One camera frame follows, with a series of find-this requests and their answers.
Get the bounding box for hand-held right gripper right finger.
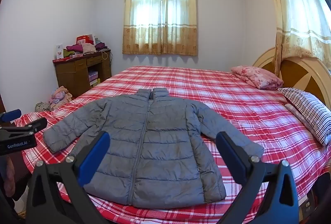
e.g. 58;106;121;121
215;131;300;224

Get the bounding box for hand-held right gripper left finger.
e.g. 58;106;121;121
26;131;111;224

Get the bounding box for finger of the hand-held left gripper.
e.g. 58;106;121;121
0;109;22;122
0;117;48;137

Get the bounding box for grey puffer jacket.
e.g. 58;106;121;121
43;88;264;208

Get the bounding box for person's left forearm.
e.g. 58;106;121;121
5;156;16;196

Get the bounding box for pile of clothes on floor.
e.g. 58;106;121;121
35;86;73;112

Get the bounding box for magenta folded clothes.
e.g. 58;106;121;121
66;43;83;52

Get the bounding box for bed with red plaid sheet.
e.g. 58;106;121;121
14;66;331;224

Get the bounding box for brown wooden desk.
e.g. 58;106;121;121
52;49;112;98

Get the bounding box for boxes under desk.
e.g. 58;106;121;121
88;71;101;88

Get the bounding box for pink floral folded quilt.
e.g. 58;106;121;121
231;66;284;89

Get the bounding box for striped pillow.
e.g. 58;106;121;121
278;87;331;147

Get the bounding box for beige pink folded jacket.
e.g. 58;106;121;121
81;43;97;54

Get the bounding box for red printed box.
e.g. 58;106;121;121
76;34;94;45

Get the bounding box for wooden bed headboard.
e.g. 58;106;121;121
252;47;331;108

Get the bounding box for beige patterned window curtain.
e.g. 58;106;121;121
122;0;199;57

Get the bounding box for beige patterned side curtain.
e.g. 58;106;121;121
261;0;331;77

